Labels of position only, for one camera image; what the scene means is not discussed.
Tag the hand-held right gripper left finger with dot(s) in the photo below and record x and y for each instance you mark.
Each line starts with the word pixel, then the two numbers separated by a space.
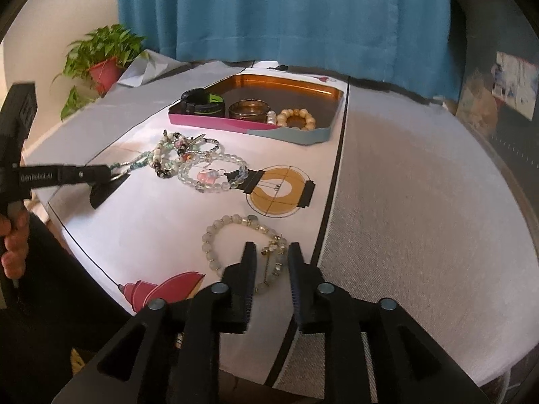
pixel 244 286

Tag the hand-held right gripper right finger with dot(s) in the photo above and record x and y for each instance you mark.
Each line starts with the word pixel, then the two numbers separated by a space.
pixel 301 294

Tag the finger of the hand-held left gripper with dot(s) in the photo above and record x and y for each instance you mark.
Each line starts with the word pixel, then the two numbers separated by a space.
pixel 63 174
pixel 105 191

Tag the black and green watch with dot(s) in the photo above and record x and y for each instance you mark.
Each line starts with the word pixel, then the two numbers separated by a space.
pixel 206 107

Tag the bronze bangle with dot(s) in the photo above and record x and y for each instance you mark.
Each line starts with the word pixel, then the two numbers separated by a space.
pixel 248 111

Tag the orange tray with pink rim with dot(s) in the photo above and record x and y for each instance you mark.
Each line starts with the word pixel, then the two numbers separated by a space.
pixel 290 92

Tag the person's left forearm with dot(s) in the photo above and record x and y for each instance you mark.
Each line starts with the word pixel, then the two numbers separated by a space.
pixel 59 303

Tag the person's left hand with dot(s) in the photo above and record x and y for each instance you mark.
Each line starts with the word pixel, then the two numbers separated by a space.
pixel 14 252

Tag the white printed table runner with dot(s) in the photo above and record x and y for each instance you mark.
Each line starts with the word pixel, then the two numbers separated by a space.
pixel 168 235

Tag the green potted plant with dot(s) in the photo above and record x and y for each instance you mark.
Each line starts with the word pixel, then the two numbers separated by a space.
pixel 101 54

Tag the grey tablecloth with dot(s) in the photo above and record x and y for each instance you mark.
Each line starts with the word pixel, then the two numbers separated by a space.
pixel 421 219

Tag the blue curtain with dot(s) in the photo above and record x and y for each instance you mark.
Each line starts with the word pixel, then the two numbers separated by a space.
pixel 294 17

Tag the white sticker label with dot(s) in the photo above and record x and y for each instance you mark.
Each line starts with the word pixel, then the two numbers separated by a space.
pixel 513 80

